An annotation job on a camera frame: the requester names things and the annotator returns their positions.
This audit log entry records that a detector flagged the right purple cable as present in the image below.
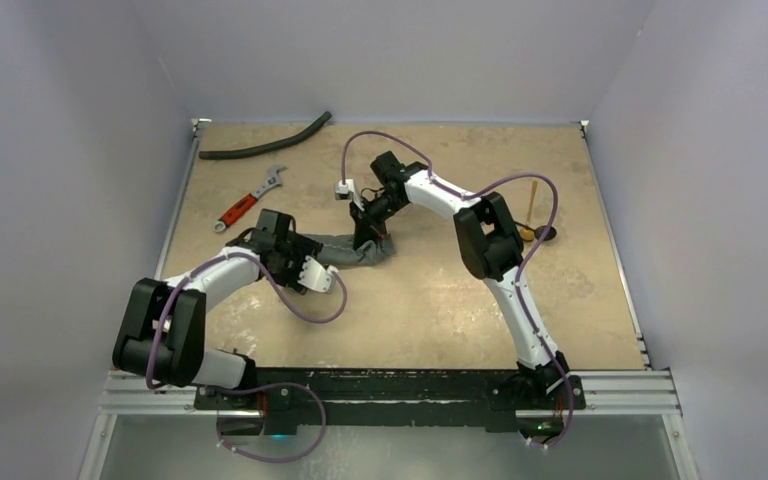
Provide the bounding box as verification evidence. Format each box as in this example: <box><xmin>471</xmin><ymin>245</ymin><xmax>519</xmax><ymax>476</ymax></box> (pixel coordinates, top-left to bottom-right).
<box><xmin>339</xmin><ymin>130</ymin><xmax>577</xmax><ymax>452</ymax></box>

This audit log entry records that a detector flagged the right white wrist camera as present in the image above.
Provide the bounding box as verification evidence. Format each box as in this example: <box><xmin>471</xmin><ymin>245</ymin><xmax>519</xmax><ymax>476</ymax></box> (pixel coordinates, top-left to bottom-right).
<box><xmin>334</xmin><ymin>179</ymin><xmax>364</xmax><ymax>210</ymax></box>

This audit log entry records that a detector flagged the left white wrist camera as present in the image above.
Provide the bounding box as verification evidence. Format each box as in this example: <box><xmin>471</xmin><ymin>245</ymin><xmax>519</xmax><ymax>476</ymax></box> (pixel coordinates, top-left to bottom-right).
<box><xmin>298</xmin><ymin>255</ymin><xmax>339</xmax><ymax>293</ymax></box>

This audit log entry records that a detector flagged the grey cloth napkin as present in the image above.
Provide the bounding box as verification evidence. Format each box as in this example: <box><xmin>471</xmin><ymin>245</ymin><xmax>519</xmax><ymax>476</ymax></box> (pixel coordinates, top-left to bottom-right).
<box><xmin>304</xmin><ymin>233</ymin><xmax>396</xmax><ymax>268</ymax></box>

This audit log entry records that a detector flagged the red handled screwdriver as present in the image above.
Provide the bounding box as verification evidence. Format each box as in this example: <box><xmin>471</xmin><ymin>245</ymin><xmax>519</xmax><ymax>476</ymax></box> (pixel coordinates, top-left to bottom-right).
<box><xmin>213</xmin><ymin>164</ymin><xmax>287</xmax><ymax>233</ymax></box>

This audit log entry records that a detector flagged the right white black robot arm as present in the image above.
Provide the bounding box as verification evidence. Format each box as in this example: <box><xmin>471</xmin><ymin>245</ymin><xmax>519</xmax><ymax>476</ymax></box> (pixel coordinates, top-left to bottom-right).
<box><xmin>334</xmin><ymin>152</ymin><xmax>576</xmax><ymax>410</ymax></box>

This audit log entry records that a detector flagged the aluminium frame rail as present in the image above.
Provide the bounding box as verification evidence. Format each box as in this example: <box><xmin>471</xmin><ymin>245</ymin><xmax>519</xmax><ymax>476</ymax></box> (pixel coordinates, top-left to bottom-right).
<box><xmin>97</xmin><ymin>369</ymin><xmax>682</xmax><ymax>417</ymax></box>

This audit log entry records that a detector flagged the black corrugated hose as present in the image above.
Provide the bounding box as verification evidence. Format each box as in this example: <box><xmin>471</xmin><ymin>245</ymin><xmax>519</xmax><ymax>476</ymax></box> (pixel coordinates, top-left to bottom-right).
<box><xmin>199</xmin><ymin>111</ymin><xmax>333</xmax><ymax>162</ymax></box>

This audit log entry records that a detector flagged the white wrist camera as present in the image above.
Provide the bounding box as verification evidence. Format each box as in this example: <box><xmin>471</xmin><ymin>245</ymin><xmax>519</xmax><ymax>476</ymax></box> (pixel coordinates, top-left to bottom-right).
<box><xmin>298</xmin><ymin>255</ymin><xmax>339</xmax><ymax>293</ymax></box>
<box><xmin>334</xmin><ymin>179</ymin><xmax>364</xmax><ymax>210</ymax></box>

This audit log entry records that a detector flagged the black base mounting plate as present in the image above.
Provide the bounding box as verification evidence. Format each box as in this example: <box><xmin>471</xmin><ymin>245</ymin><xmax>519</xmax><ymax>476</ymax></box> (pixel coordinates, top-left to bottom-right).
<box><xmin>194</xmin><ymin>367</ymin><xmax>586</xmax><ymax>436</ymax></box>

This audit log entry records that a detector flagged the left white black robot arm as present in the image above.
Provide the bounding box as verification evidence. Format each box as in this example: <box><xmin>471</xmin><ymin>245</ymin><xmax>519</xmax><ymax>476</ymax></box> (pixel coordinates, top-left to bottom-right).
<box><xmin>112</xmin><ymin>210</ymin><xmax>323</xmax><ymax>409</ymax></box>

